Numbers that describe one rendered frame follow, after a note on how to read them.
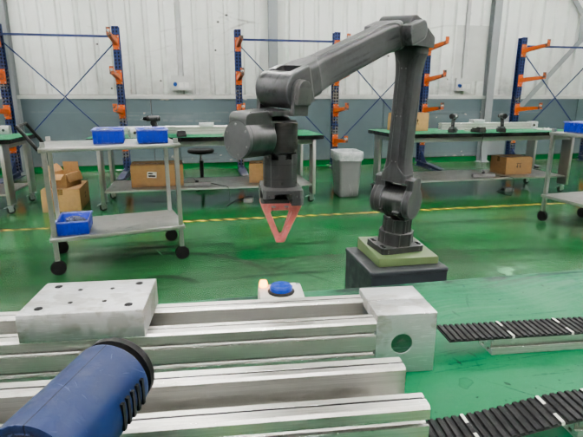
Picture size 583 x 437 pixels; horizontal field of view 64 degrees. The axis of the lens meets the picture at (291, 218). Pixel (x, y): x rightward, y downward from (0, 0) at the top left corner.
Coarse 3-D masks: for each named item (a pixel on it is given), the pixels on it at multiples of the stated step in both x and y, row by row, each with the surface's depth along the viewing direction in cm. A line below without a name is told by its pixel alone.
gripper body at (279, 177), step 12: (264, 156) 77; (288, 156) 75; (264, 168) 76; (276, 168) 75; (288, 168) 75; (264, 180) 77; (276, 180) 75; (288, 180) 75; (264, 192) 73; (276, 192) 73; (288, 192) 73; (300, 192) 74
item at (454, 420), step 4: (452, 416) 58; (456, 416) 58; (444, 420) 58; (448, 420) 57; (452, 420) 58; (456, 420) 57; (448, 424) 57; (452, 424) 56; (456, 424) 57; (460, 424) 56; (452, 428) 56; (456, 428) 56; (460, 428) 56; (464, 428) 56; (452, 432) 55; (456, 432) 55; (460, 432) 55; (464, 432) 55; (456, 436) 55; (460, 436) 54; (464, 436) 55; (468, 436) 54
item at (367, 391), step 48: (0, 384) 52; (192, 384) 52; (240, 384) 53; (288, 384) 54; (336, 384) 55; (384, 384) 55; (144, 432) 45; (192, 432) 46; (240, 432) 46; (288, 432) 48; (336, 432) 48; (384, 432) 48
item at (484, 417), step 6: (474, 414) 58; (480, 414) 57; (486, 414) 57; (480, 420) 57; (486, 420) 57; (492, 420) 56; (486, 426) 56; (492, 426) 56; (498, 426) 55; (492, 432) 55; (498, 432) 55; (504, 432) 54
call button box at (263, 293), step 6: (258, 288) 85; (264, 288) 85; (294, 288) 85; (300, 288) 85; (258, 294) 85; (264, 294) 82; (270, 294) 82; (276, 294) 81; (282, 294) 81; (288, 294) 81; (294, 294) 82; (300, 294) 82
